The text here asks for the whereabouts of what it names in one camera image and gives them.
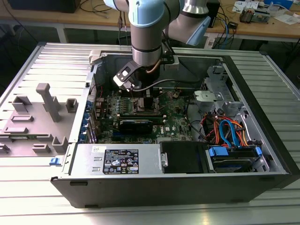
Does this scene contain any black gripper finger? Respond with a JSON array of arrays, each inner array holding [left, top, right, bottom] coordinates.
[[144, 92, 154, 111]]

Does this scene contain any metal socket cover frame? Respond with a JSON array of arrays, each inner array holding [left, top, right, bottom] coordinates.
[[154, 90, 175, 111]]

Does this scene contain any CPU socket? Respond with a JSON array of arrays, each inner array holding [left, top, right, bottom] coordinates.
[[133, 97, 158, 114]]

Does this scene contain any green RAM stick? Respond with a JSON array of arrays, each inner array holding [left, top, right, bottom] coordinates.
[[117, 112, 164, 119]]

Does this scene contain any black graphics card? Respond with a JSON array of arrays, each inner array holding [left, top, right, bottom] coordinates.
[[119, 119, 153, 135]]

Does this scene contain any green motherboard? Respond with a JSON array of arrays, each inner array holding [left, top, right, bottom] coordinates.
[[93, 88, 200, 144]]

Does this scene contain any silver metal drive cage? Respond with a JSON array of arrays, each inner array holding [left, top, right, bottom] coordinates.
[[193, 65, 243, 118]]

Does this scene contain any blue disk carrier with disk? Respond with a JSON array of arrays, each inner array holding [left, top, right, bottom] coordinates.
[[205, 145, 263, 173]]

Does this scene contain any silver power supply unit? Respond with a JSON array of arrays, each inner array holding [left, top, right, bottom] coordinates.
[[69, 143, 168, 176]]

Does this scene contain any black and silver PC case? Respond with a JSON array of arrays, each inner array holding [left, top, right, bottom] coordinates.
[[50, 48, 300, 209]]

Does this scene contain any black computer tower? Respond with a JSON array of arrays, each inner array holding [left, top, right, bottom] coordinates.
[[207, 0, 221, 29]]

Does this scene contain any copper coil heatsink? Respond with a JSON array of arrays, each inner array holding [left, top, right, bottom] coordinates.
[[239, 6, 253, 23]]

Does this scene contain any grey plastic parts rack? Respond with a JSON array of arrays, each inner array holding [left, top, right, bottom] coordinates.
[[0, 83, 79, 158]]

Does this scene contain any long wooden desk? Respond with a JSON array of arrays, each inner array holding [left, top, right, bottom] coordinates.
[[0, 0, 300, 39]]

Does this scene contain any printed leaflet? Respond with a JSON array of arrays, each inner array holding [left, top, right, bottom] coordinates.
[[232, 0, 260, 13]]

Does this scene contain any large black box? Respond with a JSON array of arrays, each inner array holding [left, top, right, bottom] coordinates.
[[8, 0, 82, 14]]

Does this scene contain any grey electronic device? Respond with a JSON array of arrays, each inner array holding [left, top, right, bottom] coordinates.
[[252, 7, 274, 24]]

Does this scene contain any white paper sheet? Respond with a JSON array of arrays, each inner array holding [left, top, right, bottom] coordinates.
[[274, 13, 300, 25]]

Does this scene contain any blue flat box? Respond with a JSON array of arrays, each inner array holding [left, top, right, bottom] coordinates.
[[263, 0, 293, 8]]

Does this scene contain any copper coloured cable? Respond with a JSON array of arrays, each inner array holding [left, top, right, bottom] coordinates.
[[145, 59, 162, 74]]

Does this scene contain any grey camera cable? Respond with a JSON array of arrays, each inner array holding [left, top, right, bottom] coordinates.
[[132, 78, 203, 92]]

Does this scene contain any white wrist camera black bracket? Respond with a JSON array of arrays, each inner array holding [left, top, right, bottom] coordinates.
[[112, 60, 139, 94]]

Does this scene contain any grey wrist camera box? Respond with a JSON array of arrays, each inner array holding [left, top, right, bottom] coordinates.
[[163, 55, 180, 71]]

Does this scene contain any red orange power wire bundle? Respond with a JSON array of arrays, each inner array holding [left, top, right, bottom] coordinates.
[[201, 112, 222, 143]]

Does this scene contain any blue data wire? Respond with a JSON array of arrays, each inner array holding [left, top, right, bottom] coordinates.
[[219, 119, 242, 148]]

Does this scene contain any orange data wire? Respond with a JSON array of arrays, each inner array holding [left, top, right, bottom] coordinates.
[[231, 118, 249, 147]]

